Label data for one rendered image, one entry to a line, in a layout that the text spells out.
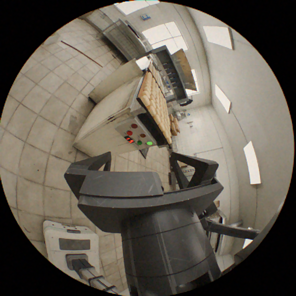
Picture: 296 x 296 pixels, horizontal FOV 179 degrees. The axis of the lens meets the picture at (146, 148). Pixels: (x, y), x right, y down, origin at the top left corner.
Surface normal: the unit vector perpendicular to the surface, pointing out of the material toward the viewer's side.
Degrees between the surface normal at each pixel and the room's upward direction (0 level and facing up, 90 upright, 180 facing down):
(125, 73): 90
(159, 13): 90
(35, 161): 0
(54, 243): 0
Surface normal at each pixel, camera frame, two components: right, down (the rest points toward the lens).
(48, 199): 0.87, -0.20
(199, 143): -0.49, -0.35
